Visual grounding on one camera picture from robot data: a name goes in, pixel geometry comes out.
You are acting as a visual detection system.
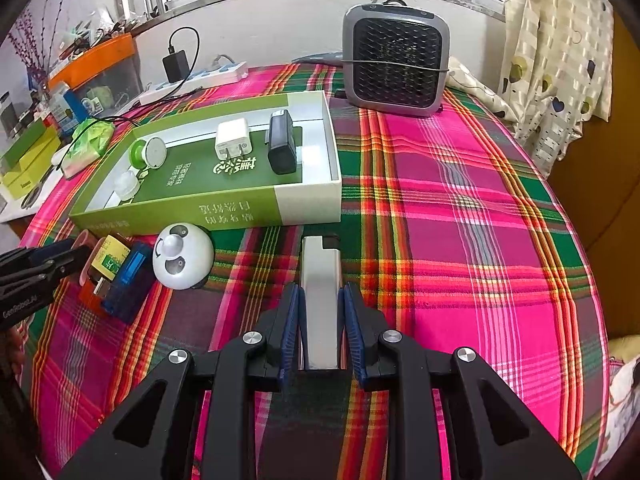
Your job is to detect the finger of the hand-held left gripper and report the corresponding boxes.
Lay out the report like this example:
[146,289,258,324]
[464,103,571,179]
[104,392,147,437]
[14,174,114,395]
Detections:
[0,249,92,311]
[0,240,77,281]

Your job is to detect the cream patterned pillow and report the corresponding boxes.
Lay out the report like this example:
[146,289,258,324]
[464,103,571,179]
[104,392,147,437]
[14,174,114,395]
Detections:
[445,57,518,123]

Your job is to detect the small white round jar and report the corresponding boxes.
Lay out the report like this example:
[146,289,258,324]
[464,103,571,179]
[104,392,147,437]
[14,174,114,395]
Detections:
[112,170,142,201]

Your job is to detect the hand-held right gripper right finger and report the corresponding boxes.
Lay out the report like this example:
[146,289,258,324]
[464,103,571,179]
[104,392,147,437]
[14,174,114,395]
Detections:
[341,282,583,480]

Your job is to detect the white power strip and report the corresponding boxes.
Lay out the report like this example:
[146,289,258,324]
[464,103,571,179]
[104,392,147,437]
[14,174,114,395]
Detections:
[139,60,250,106]

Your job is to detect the grey space heater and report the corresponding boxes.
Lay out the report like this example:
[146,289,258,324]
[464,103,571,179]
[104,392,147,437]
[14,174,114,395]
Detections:
[341,0,451,118]

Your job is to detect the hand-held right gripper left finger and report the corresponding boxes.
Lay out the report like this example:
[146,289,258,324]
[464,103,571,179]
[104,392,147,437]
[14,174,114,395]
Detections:
[55,284,306,480]

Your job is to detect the green white suction knob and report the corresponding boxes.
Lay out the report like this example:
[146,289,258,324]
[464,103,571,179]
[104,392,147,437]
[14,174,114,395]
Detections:
[130,137,167,171]

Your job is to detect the white wall charger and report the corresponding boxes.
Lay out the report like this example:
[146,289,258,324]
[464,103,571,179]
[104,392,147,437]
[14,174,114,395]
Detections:
[215,118,253,161]

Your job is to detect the blue white carton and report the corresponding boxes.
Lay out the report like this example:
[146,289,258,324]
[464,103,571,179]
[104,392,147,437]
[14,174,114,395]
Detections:
[50,87,88,131]

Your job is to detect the orange lidded storage bin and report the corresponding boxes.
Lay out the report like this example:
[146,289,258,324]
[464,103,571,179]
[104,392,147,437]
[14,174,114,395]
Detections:
[47,32,141,106]

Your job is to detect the black cable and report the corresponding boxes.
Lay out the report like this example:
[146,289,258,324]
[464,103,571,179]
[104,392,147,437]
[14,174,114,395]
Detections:
[87,26,201,131]

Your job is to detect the green white cardboard box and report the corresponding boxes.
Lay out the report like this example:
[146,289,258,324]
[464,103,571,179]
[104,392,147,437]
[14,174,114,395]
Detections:
[69,91,343,237]

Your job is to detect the cream patterned curtain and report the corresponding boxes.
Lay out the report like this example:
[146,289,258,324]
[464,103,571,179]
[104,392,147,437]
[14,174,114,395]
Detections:
[500,0,615,171]

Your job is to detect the scissors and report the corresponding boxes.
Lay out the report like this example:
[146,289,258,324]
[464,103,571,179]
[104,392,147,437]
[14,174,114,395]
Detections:
[21,186,48,211]

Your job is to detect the yellow cardboard box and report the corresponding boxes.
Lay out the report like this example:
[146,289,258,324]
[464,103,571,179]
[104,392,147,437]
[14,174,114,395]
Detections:
[0,130,61,201]

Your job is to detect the pink green plaid tablecloth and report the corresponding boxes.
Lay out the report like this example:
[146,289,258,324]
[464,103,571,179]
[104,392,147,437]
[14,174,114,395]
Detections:
[17,62,613,480]

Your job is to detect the black power adapter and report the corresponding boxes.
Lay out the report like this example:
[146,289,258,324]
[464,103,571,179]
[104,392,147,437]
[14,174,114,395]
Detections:
[162,50,188,83]

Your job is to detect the white computer mouse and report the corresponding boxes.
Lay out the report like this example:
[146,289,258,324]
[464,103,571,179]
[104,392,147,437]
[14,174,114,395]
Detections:
[50,142,76,166]

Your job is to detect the purple flower branches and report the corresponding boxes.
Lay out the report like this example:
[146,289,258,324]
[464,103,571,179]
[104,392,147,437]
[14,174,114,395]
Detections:
[10,0,76,68]

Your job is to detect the wooden wardrobe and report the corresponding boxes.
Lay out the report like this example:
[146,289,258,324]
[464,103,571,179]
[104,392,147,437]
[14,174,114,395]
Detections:
[547,10,640,341]

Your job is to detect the floral blanket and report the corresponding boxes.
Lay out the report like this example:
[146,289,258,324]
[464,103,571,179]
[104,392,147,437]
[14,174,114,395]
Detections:
[607,335,640,461]

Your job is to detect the brown pill bottle red cap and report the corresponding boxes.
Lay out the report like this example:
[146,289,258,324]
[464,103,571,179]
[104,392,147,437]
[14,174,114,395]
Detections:
[77,234,133,318]

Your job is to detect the silver lighter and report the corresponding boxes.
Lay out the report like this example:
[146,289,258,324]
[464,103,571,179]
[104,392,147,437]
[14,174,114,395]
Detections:
[298,235,346,372]

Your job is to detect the blue transparent case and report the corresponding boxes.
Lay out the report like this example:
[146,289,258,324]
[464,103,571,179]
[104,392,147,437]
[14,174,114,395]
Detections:
[100,242,155,325]

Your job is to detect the black rectangular device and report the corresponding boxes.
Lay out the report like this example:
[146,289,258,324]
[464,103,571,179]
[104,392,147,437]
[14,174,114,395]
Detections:
[266,109,297,176]

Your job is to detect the green tissue pack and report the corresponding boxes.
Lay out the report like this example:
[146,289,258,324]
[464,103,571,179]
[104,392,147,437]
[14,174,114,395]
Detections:
[62,119,115,178]

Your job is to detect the grey pointed object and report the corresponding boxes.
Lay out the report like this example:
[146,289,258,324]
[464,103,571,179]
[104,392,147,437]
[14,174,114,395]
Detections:
[291,50,346,65]

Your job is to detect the white panda gadget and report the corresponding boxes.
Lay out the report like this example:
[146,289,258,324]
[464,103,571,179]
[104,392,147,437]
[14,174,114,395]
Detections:
[152,222,215,291]

